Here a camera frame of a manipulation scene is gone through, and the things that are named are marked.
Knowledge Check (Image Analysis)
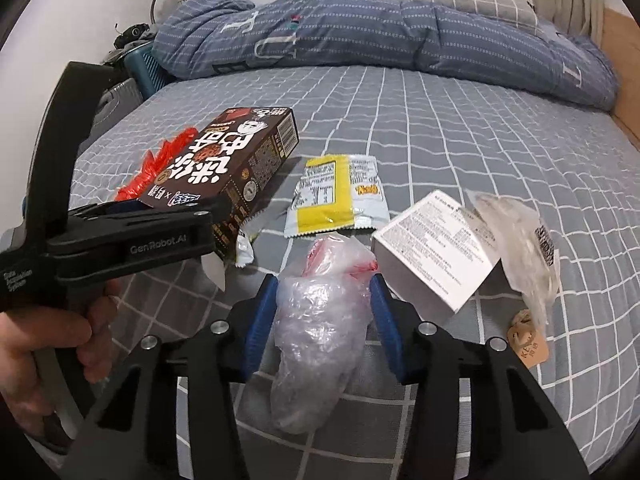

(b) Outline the grey suitcase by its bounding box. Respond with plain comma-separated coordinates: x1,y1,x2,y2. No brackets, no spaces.
87,77,143,126

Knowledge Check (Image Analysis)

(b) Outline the black bag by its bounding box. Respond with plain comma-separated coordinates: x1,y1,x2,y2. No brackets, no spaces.
112,22,161,51

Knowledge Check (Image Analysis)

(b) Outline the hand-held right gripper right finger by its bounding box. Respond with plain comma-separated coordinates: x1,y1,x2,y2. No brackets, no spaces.
369,274,592,480

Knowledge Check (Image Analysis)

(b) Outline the blue striped duvet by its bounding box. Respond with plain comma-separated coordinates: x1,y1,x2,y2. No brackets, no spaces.
150,0,617,111

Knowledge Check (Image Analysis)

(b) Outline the red plastic bag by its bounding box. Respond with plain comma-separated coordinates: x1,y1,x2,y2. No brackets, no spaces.
114,127,201,203

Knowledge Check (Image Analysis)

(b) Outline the yellow snack packet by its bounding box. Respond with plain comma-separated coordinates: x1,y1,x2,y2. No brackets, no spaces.
284,154,391,238

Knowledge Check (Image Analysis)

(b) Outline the white cardboard box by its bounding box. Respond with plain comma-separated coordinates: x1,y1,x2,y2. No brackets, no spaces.
371,191,503,315

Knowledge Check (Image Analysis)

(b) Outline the brown paper tag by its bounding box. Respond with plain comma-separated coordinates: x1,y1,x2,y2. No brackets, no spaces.
506,309,550,367

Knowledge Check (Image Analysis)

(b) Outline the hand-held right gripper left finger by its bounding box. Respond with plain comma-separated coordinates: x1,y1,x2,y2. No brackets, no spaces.
64,274,280,480

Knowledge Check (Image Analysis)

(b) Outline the clear plastic bag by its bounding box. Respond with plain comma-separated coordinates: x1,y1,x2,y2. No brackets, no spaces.
270,232,378,436

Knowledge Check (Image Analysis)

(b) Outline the teal suitcase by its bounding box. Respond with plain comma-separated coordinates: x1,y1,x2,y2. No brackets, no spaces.
122,42,168,101

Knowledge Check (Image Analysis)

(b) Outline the person's left hand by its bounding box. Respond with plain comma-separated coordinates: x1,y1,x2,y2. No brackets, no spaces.
0,280,124,431

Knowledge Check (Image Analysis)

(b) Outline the brown snack box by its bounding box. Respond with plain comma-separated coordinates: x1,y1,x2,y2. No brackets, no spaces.
136,106,301,263

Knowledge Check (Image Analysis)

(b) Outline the grey checked bed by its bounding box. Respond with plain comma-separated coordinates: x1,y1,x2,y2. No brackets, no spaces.
70,62,640,478

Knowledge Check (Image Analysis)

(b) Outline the clear plastic wrapper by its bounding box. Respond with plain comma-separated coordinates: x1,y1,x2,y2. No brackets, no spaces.
465,190,562,326

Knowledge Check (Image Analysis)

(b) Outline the wooden headboard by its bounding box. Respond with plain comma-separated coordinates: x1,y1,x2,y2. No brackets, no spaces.
602,7,640,153

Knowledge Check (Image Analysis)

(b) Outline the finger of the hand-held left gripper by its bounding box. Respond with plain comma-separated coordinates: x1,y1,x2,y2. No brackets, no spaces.
111,199,151,215
66,196,233,262

